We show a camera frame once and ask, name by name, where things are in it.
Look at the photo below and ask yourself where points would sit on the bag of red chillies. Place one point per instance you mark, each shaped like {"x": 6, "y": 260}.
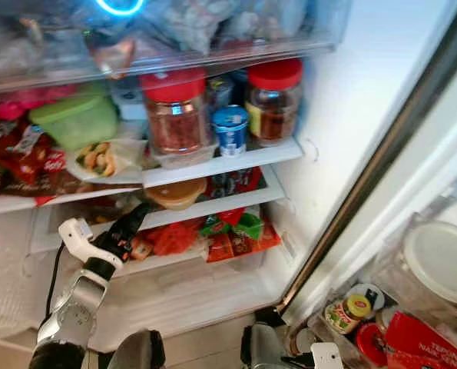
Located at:
{"x": 174, "y": 238}

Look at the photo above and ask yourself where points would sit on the dark red snack packet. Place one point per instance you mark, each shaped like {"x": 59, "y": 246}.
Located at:
{"x": 236, "y": 181}

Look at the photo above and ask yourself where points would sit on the red round lid jar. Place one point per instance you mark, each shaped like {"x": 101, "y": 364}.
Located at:
{"x": 374, "y": 346}

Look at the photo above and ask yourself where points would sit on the large red-lid glass jar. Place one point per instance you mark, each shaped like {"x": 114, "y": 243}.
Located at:
{"x": 174, "y": 123}

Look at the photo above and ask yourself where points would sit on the clear freezer drawer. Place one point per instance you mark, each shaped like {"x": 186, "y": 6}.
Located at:
{"x": 220, "y": 27}

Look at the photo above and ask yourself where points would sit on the wide white fridge shelf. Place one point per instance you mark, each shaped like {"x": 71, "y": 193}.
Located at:
{"x": 259, "y": 156}

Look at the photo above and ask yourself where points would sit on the white-lid clear container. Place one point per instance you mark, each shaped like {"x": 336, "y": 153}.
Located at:
{"x": 443, "y": 261}

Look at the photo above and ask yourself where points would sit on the robot left leg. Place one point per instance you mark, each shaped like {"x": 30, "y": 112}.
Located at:
{"x": 136, "y": 350}

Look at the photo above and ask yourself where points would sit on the green plastic container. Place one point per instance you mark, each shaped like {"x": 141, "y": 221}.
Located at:
{"x": 74, "y": 121}

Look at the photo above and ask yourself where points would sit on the red flour packet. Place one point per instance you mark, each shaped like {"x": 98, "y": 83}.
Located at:
{"x": 428, "y": 346}

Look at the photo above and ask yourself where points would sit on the wrapped sandwich packet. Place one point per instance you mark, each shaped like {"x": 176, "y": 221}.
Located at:
{"x": 105, "y": 160}

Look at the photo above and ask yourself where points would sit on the orange red food packet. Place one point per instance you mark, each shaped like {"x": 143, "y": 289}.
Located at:
{"x": 240, "y": 246}

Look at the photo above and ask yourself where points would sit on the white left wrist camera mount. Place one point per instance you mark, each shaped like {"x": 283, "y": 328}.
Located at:
{"x": 74, "y": 234}

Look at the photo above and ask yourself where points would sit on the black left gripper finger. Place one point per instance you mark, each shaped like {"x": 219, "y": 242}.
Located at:
{"x": 136, "y": 217}

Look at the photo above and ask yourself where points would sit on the small red-lid glass jar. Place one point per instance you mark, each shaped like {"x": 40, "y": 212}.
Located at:
{"x": 274, "y": 115}

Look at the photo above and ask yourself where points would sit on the yellow-lid labelled jar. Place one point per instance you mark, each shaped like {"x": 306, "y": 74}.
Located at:
{"x": 349, "y": 314}

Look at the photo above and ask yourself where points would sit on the narrow white fridge shelf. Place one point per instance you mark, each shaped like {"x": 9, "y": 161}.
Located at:
{"x": 247, "y": 201}

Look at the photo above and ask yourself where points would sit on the green food packet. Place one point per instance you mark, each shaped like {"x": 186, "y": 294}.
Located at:
{"x": 247, "y": 224}

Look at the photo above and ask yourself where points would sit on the blue yoghurt cup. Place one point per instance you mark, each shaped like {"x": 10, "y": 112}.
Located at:
{"x": 230, "y": 131}

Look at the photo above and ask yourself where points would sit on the white fridge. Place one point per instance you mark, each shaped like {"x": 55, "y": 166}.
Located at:
{"x": 336, "y": 154}

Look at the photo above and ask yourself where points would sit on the white blue small box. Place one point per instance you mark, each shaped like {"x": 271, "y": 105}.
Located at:
{"x": 128, "y": 98}

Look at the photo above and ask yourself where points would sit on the white fridge door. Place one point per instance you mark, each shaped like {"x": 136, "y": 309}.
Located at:
{"x": 428, "y": 138}

